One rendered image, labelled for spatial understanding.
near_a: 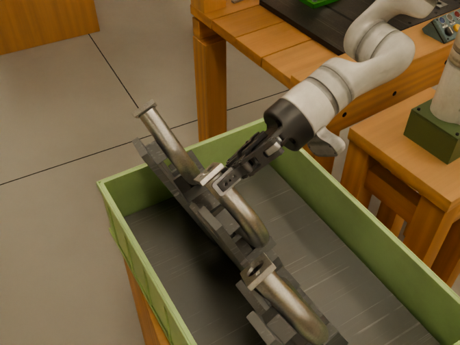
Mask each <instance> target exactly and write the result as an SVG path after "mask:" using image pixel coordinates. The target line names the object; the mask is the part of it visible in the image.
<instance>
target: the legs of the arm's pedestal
mask: <svg viewBox="0 0 460 345"><path fill-rule="evenodd" d="M340 184H341V185H342V186H343V187H345V188H346V189H347V190H348V191H349V192H350V193H351V194H352V195H353V196H354V197H355V198H356V199H357V200H358V201H359V202H360V203H361V204H362V205H363V206H364V207H365V208H366V209H368V206H369V203H370V199H371V196H372V194H373V195H375V197H377V198H378V199H379V200H380V201H381V204H380V207H379V210H378V213H377V215H376V218H377V219H378V220H379V221H380V222H381V223H382V224H384V225H385V226H386V227H387V228H388V229H389V230H390V231H391V232H392V233H393V234H394V235H395V236H396V237H398V235H399V233H400V230H401V228H402V225H403V223H404V220H405V221H406V222H408V223H409V224H410V225H409V228H408V230H407V233H406V236H405V238H404V240H403V244H404V245H405V246H406V247H407V248H409V249H410V250H411V251H412V252H413V253H414V254H415V255H416V256H417V257H418V258H419V259H420V260H421V261H423V262H424V263H425V264H426V265H427V266H428V267H429V268H430V269H431V270H432V271H433V272H434V273H435V274H436V275H437V276H438V277H439V278H440V279H441V280H442V281H443V282H444V283H445V284H446V285H448V286H449V287H450V288H451V287H452V285H453V283H454V282H455V280H456V278H457V277H458V275H459V273H460V205H458V206H456V207H455V208H454V209H452V210H450V211H449V212H448V213H446V212H444V211H443V210H441V209H440V208H438V206H436V205H435V204H433V203H432V202H430V201H429V200H428V199H427V198H425V197H424V196H421V195H419V194H418V193H417V192H416V190H415V189H413V188H412V187H411V186H410V185H408V184H407V183H405V182H404V181H403V180H402V179H400V178H399V177H397V176H396V175H395V174H394V173H392V172H389V171H388V170H386V167H384V166H383V165H382V164H380V163H379V162H378V161H376V160H375V159H374V158H373V157H371V156H370V155H368V154H367V153H366V152H365V151H363V150H362V149H360V148H359V147H358V146H357V145H355V144H354V143H353V142H351V141H349V145H348V150H347V154H346V159H345V163H344V169H343V172H342V178H341V181H340Z"/></svg>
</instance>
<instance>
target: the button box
mask: <svg viewBox="0 0 460 345"><path fill-rule="evenodd" d="M456 11H458V12H459V13H460V9H458V10H455V11H453V12H450V13H448V14H450V15H451V16H452V20H449V19H448V18H447V15H448V14H445V15H443V16H440V17H442V18H444V20H445V23H441V22H440V21H439V18H440V17H438V18H435V19H433V20H432V21H431V22H430V23H428V24H427V25H426V26H424V27H423V28H422V31H423V32H424V33H425V34H426V35H427V36H430V37H432V38H434V39H436V40H438V41H440V42H441V43H444V44H445V43H447V42H450V41H451V40H454V39H455V38H456V35H457V31H455V30H454V33H453V35H451V36H449V35H448V34H447V33H446V28H447V27H452V28H453V26H454V25H455V24H459V25H460V17H457V16H455V12H456ZM453 29H454V28H453Z"/></svg>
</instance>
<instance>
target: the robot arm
mask: <svg viewBox="0 0 460 345"><path fill-rule="evenodd" d="M438 1H439V0H376V1H375V2H374V3H373V4H372V5H371V6H370V7H369V8H368V9H367V10H365V11H364V12H363V13H362V14H361V15H360V16H359V17H357V18H356V19H355V21H354V22H353V23H352V24H351V25H350V27H349V28H348V30H347V32H346V34H345V37H344V51H345V53H346V54H347V55H348V56H349V57H350V58H352V59H353V60H354V61H356V62H351V61H348V60H345V59H342V58H340V57H333V58H331V59H329V60H327V61H326V62H325V63H324V64H322V65H321V66H320V67H319V68H317V69H316V70H315V71H314V72H313V73H312V74H311V75H310V76H308V77H307V78H306V79H304V80H303V81H302V82H300V83H299V84H297V85H295V86H294V87H293V88H291V89H290V90H289V91H288V92H286V93H285V94H284V95H283V96H282V97H281V98H280V99H279V100H277V101H276V102H275V103H274V104H272V105H271V106H270V107H269V108H268V109H267V110H266V111H265V112H264V122H265V123H266V124H267V128H268V129H267V130H266V131H262V132H261V133H259V132H257V133H255V134H254V135H253V136H252V137H251V138H250V140H247V141H246V143H245V144H244V145H243V146H242V147H241V148H240V149H238V150H237V152H236V153H235V154H234V155H233V156H232V157H231V158H229V159H228V160H227V162H226V163H227V164H226V165H225V166H226V167H224V168H223V169H222V170H221V173H222V175H221V176H219V178H217V180H215V181H214V182H213V183H212V188H213V189H214V190H215V191H216V193H217V194H218V195H220V196H223V195H224V194H226V193H227V192H228V191H229V190H230V189H231V188H232V187H233V186H234V185H235V184H237V183H238V182H239V181H240V180H241V178H242V179H245V178H247V177H248V176H249V177H251V176H253V175H254V174H255V173H256V172H258V171H259V170H261V169H262V168H263V167H264V166H266V165H267V164H269V163H270V162H271V161H273V160H274V159H276V158H277V157H278V156H280V155H282V154H283V152H284V150H283V148H282V146H285V147H286V148H287V149H289V150H291V151H298V150H300V149H301V148H302V147H303V146H305V145H306V144H307V146H308V148H309V149H310V151H311V152H312V153H313V154H314V155H316V156H318V157H337V156H338V155H339V154H340V153H341V152H342V151H343V150H344V149H345V148H346V144H345V142H344V141H343V139H341V138H340V137H339V136H337V135H335V134H334V133H331V132H330V131H329V130H328V129H327V128H326V126H327V125H328V124H329V123H330V122H331V121H332V119H333V118H334V117H335V116H336V115H337V114H338V113H339V112H341V111H342V110H343V109H344V108H345V107H346V106H347V105H348V104H349V103H350V102H351V101H353V100H354V99H355V98H357V97H358V96H360V95H362V94H364V93H366V92H368V91H370V90H372V89H374V88H376V87H378V86H381V85H383V84H385V83H387V82H389V81H391V80H393V79H395V78H396V77H397V76H399V75H400V74H402V73H403V72H404V71H405V70H406V69H407V68H408V67H409V65H410V64H411V62H412V61H413V58H414V55H415V51H416V48H415V45H414V42H413V40H412V39H411V38H410V37H408V35H406V34H404V33H402V32H401V31H399V30H398V29H396V28H395V27H393V26H391V25H390V24H388V23H387V22H388V21H389V20H390V19H391V18H393V17H395V16H396V15H398V14H406V15H408V16H412V17H414V18H425V17H427V16H428V15H429V14H430V13H431V12H432V10H433V9H434V7H435V6H436V5H437V2H438ZM430 110H431V112H432V114H433V115H434V116H435V117H437V118H438V119H440V120H442V121H445V122H447V123H455V124H458V125H460V26H459V29H458V32H457V35H456V38H455V41H454V43H453V46H452V49H451V51H450V54H449V56H448V59H447V62H446V65H445V67H444V70H443V73H442V76H441V78H440V81H439V83H438V86H437V89H436V91H435V95H434V97H433V100H432V103H431V106H430Z"/></svg>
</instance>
